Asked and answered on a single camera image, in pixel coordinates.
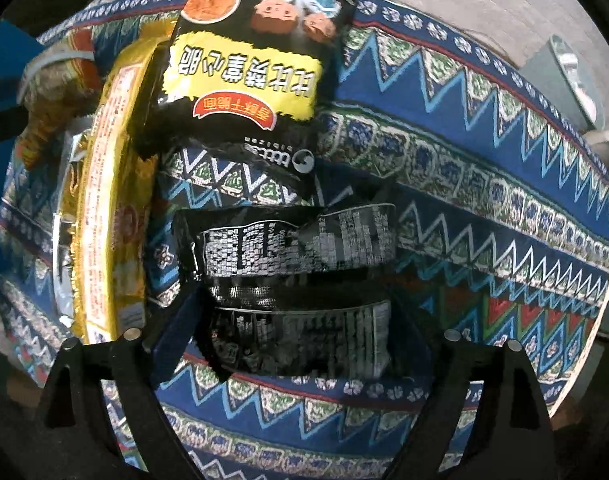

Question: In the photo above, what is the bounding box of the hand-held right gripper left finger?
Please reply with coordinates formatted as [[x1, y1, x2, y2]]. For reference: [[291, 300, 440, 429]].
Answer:
[[37, 285, 215, 480]]

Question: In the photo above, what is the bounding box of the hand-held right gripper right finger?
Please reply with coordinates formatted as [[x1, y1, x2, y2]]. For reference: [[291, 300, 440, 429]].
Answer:
[[384, 307, 555, 480]]

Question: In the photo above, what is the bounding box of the black snack packet silver print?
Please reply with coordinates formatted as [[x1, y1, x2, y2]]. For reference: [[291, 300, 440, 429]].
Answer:
[[177, 202, 401, 378]]

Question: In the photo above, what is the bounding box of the blue cardboard box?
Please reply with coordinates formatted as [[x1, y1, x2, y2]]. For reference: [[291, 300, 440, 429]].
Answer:
[[0, 19, 45, 111]]

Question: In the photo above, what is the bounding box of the blue patterned tablecloth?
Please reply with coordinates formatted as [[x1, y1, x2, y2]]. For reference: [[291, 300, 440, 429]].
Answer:
[[0, 0, 609, 480]]

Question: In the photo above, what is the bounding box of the long gold wafer packet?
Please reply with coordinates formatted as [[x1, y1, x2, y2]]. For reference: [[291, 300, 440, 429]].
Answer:
[[59, 35, 178, 346]]

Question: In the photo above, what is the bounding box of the white plastic appliance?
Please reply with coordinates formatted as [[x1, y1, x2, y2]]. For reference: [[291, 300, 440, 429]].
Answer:
[[583, 129, 609, 162]]

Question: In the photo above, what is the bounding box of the orange peanut snack packet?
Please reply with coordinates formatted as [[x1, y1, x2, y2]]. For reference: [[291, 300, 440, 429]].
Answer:
[[17, 27, 102, 171]]

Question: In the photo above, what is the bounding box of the black snack packet yellow label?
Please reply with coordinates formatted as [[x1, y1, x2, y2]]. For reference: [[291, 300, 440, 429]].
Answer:
[[134, 0, 357, 206]]

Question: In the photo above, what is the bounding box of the light blue trash bin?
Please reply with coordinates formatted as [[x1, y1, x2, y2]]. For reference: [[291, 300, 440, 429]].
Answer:
[[527, 34, 607, 133]]

